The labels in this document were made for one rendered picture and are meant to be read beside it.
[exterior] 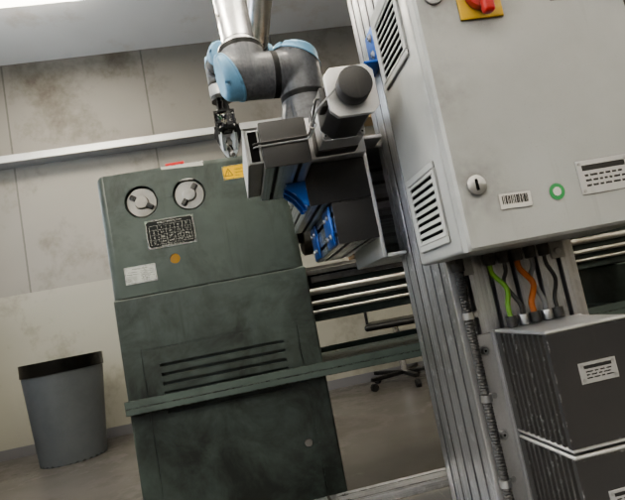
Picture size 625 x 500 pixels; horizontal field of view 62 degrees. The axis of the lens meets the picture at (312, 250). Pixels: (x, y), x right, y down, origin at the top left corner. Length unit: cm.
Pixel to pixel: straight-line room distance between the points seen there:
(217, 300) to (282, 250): 25
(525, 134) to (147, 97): 454
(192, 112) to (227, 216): 342
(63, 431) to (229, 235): 271
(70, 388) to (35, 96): 264
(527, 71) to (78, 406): 370
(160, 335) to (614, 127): 131
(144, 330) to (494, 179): 120
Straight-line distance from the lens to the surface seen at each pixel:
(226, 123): 185
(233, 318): 165
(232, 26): 143
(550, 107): 87
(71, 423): 413
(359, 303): 178
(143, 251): 171
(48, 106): 533
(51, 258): 498
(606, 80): 94
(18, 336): 502
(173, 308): 168
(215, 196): 170
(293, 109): 133
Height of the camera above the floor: 73
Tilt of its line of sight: 6 degrees up
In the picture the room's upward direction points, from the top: 11 degrees counter-clockwise
